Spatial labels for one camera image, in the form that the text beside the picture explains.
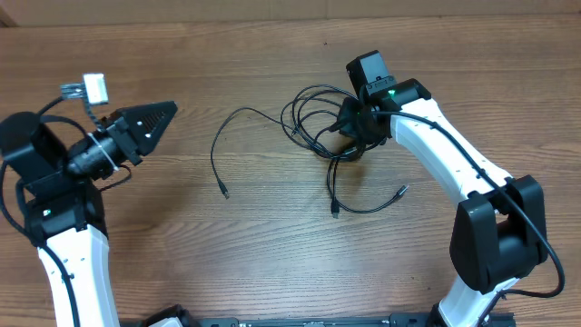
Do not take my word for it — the black cable bundle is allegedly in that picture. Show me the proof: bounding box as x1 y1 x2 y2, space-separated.
210 84 409 220

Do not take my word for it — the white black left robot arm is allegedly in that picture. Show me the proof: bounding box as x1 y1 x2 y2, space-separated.
1 97 177 326

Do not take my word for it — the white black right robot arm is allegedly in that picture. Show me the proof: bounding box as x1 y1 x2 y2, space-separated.
333 51 549 326

